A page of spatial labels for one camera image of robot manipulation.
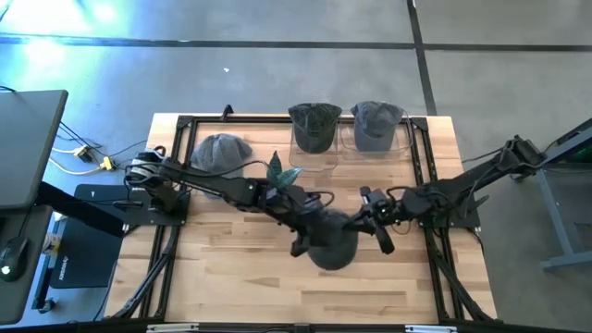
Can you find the black computer mouse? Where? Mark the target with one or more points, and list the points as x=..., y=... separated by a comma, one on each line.
x=13, y=259

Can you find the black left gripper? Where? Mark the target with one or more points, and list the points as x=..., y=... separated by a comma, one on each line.
x=303, y=215

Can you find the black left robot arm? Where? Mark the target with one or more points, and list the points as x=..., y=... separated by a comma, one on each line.
x=231, y=187

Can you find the dark green baseball cap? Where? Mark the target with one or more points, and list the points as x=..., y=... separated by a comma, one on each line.
x=335, y=252
x=314, y=129

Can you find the black frame clamp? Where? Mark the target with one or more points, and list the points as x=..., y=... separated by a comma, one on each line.
x=227, y=112

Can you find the grey metal cart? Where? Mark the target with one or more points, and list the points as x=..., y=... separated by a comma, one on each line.
x=555, y=217

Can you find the clear plastic bin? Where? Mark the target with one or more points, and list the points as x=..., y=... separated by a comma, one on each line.
x=314, y=162
x=346, y=143

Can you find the grey baseball cap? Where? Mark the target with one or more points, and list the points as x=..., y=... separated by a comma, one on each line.
x=221, y=150
x=375, y=129

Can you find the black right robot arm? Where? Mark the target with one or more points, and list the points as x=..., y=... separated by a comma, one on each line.
x=481, y=173

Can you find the white frame bracket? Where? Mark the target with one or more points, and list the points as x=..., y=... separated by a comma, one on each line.
x=430, y=329
x=173, y=328

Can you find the black desk with mouse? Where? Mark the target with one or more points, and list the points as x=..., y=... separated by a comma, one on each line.
x=23, y=300

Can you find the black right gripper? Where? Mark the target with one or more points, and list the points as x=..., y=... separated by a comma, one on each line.
x=386, y=205

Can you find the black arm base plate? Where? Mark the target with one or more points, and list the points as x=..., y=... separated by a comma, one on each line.
x=467, y=219
x=139, y=217

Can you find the black desk beam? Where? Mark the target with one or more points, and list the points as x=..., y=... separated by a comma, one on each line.
x=78, y=208

